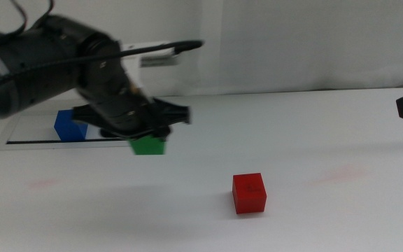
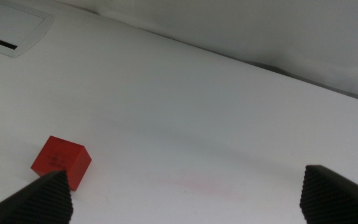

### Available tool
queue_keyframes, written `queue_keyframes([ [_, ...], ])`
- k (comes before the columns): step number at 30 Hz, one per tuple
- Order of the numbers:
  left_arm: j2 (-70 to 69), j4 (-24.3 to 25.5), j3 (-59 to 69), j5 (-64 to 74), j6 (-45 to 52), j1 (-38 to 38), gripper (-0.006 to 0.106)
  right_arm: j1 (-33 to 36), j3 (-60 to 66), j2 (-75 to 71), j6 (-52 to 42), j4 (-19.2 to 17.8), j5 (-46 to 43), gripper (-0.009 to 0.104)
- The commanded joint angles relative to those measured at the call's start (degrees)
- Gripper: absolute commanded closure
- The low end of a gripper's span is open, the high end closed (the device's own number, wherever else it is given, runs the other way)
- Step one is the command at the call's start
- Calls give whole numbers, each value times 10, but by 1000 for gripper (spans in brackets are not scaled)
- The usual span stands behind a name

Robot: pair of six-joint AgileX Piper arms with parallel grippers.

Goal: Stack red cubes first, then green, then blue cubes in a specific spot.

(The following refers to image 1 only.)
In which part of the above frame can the green cube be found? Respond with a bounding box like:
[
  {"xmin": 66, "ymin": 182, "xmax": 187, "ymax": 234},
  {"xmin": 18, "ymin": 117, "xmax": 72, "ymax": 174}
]
[{"xmin": 129, "ymin": 134, "xmax": 167, "ymax": 156}]

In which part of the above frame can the white curtain backdrop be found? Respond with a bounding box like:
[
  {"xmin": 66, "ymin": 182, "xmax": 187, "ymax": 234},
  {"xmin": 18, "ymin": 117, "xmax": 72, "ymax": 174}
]
[{"xmin": 0, "ymin": 0, "xmax": 403, "ymax": 103}]

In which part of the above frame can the thin black cable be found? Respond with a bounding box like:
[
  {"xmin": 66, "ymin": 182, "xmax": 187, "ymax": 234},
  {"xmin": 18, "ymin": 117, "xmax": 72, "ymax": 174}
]
[{"xmin": 9, "ymin": 0, "xmax": 55, "ymax": 36}]

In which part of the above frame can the silver table cable hatch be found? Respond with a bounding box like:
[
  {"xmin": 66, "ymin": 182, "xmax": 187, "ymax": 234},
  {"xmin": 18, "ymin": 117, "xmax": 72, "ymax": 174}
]
[{"xmin": 0, "ymin": 107, "xmax": 155, "ymax": 151}]

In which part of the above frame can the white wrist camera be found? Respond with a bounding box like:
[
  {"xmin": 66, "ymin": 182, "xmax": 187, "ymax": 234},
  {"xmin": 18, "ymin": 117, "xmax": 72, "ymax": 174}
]
[{"xmin": 120, "ymin": 41, "xmax": 182, "ymax": 68}]

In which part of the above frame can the red cube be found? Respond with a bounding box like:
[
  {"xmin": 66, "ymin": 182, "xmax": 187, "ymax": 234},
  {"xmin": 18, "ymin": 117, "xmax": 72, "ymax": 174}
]
[{"xmin": 232, "ymin": 172, "xmax": 268, "ymax": 215}]

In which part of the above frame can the blue cube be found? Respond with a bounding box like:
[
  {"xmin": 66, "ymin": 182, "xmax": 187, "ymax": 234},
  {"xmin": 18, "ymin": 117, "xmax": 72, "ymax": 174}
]
[{"xmin": 53, "ymin": 109, "xmax": 89, "ymax": 143}]

